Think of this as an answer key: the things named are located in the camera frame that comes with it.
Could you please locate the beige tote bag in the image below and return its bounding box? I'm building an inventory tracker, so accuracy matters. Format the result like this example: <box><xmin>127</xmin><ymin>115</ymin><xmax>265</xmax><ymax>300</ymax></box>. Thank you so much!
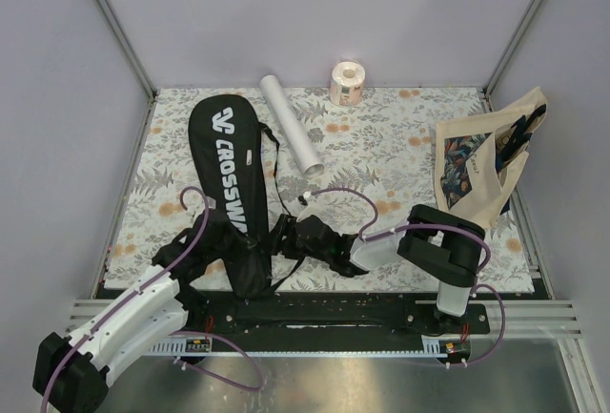
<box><xmin>434</xmin><ymin>87</ymin><xmax>547</xmax><ymax>229</ymax></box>

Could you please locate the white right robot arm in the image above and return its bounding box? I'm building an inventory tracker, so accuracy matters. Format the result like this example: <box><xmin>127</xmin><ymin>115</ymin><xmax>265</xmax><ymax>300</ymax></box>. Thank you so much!
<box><xmin>271</xmin><ymin>204</ymin><xmax>491</xmax><ymax>333</ymax></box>

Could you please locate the black racket bag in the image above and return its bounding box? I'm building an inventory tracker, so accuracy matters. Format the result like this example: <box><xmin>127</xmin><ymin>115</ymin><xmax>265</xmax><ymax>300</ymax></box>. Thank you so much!
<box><xmin>188</xmin><ymin>94</ymin><xmax>282</xmax><ymax>299</ymax></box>

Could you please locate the floral table mat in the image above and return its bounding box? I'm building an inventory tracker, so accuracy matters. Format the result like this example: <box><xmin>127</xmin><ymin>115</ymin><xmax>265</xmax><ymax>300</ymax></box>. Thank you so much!
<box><xmin>102</xmin><ymin>86</ymin><xmax>535</xmax><ymax>293</ymax></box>

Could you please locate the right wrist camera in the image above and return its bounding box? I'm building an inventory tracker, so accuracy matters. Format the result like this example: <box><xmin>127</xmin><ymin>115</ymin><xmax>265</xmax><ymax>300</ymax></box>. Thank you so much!
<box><xmin>297</xmin><ymin>191</ymin><xmax>320</xmax><ymax>221</ymax></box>

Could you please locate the pink toilet paper roll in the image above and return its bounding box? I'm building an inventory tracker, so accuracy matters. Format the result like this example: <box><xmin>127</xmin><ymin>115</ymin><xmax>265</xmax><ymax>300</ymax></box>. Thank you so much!
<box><xmin>329</xmin><ymin>60</ymin><xmax>366</xmax><ymax>107</ymax></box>

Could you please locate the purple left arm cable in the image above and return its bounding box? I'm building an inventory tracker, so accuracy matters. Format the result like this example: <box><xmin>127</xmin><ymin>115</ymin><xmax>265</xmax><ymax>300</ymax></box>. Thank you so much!
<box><xmin>41</xmin><ymin>186</ymin><xmax>211</xmax><ymax>412</ymax></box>

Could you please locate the white shuttlecock tube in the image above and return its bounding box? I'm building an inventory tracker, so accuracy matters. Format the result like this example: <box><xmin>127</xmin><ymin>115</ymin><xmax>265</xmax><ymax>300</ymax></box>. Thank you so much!
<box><xmin>259</xmin><ymin>74</ymin><xmax>324</xmax><ymax>179</ymax></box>

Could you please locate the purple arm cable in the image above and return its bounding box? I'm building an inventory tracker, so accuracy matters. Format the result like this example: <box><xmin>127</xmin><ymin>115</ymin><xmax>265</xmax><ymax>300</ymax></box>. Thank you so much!
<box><xmin>299</xmin><ymin>187</ymin><xmax>507</xmax><ymax>366</ymax></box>
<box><xmin>41</xmin><ymin>186</ymin><xmax>211</xmax><ymax>412</ymax></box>

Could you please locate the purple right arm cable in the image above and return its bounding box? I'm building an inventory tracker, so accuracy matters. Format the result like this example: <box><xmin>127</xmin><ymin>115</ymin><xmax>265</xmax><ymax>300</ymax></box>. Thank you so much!
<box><xmin>299</xmin><ymin>187</ymin><xmax>507</xmax><ymax>366</ymax></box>

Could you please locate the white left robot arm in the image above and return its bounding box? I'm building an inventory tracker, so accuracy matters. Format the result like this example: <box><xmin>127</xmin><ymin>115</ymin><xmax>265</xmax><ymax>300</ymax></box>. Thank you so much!
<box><xmin>32</xmin><ymin>210</ymin><xmax>270</xmax><ymax>412</ymax></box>

